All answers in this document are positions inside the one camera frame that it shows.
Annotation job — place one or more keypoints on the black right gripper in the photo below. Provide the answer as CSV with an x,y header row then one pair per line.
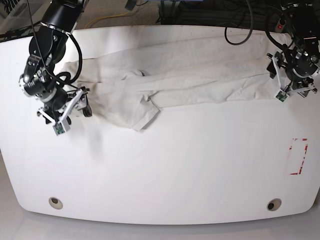
x,y
45,89

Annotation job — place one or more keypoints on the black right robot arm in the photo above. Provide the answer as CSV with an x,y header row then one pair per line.
x,y
47,48

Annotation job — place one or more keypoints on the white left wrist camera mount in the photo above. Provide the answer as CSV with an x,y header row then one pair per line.
x,y
287,88

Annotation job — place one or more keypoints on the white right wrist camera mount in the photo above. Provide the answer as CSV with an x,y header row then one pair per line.
x,y
60,120

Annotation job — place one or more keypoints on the table cable grommet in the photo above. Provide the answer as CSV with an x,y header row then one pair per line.
x,y
274,204
55,203

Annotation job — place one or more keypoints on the left table cable grommet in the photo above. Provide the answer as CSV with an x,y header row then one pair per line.
x,y
55,203

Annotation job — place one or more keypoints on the right table cable grommet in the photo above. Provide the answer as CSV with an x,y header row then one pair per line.
x,y
274,204

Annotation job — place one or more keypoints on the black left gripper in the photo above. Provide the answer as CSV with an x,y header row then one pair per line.
x,y
300,66

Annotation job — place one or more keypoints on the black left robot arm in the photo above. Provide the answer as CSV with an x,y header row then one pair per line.
x,y
301,22

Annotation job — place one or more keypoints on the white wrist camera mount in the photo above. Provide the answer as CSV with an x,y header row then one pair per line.
x,y
60,120
287,88

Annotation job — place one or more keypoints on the white printed T-shirt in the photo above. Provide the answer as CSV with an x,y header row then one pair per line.
x,y
128,88

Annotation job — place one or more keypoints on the red tape rectangle marking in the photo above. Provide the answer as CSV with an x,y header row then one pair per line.
x,y
296,156

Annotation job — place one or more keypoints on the black power strip red light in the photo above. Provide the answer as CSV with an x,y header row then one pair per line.
x,y
279,28

